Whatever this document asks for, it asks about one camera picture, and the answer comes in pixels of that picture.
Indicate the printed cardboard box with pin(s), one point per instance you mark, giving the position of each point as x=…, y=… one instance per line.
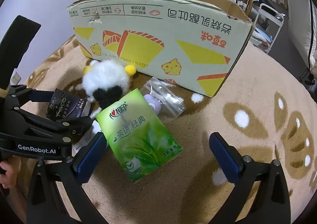
x=148, y=48

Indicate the dark tissue pack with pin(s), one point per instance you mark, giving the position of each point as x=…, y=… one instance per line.
x=66, y=106

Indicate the white rolling cart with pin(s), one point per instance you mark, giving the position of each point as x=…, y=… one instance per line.
x=275, y=23

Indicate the white paper card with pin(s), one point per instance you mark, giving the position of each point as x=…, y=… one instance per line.
x=85, y=137

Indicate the white reclining chair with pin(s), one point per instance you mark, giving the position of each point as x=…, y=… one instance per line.
x=299, y=16

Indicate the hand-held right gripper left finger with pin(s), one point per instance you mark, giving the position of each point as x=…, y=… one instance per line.
x=90, y=159

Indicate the white fluffy plush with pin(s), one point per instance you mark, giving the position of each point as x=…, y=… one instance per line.
x=104, y=75

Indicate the black bag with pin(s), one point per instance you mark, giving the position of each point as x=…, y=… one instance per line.
x=270, y=8

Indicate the person's left forearm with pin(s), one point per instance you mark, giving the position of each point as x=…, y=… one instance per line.
x=14, y=204

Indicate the green tissue pack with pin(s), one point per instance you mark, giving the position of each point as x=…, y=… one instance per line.
x=138, y=134

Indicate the white wall socket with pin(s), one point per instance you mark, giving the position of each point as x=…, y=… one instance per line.
x=16, y=78

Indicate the person's left hand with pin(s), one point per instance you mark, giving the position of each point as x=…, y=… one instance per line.
x=7, y=175

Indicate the light blue cloth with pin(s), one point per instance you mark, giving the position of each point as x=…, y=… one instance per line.
x=261, y=35

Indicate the small purple toy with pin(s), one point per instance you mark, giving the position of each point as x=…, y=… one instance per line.
x=152, y=102

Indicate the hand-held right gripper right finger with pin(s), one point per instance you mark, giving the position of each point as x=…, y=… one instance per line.
x=225, y=159

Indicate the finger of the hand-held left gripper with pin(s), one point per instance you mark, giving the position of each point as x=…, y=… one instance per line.
x=49, y=125
x=37, y=95

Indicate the clear zip bag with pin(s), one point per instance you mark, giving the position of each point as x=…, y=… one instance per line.
x=172, y=101

